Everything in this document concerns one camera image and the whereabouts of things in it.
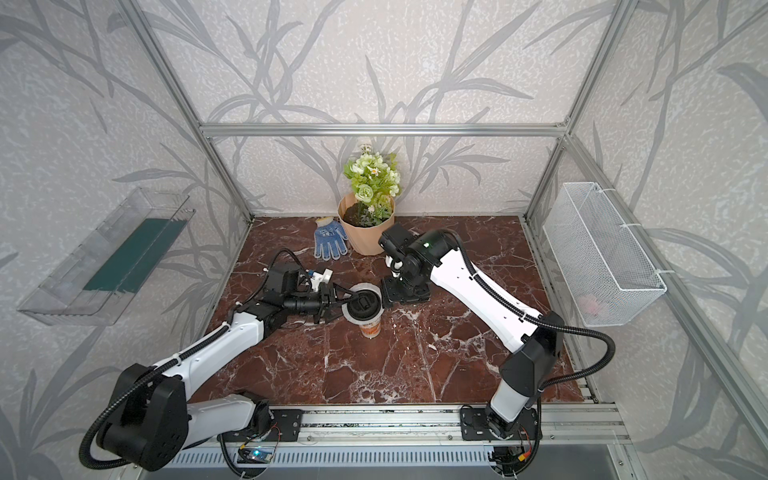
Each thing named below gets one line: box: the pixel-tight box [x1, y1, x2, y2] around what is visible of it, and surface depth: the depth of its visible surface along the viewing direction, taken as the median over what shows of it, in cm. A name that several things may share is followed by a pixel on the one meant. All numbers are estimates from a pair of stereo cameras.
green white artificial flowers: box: [344, 144, 402, 226], surface depth 96 cm
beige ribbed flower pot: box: [338, 193, 395, 256], surface depth 100 cm
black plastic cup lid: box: [347, 289, 381, 321], surface depth 77 cm
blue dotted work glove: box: [314, 220, 348, 261], surface depth 114 cm
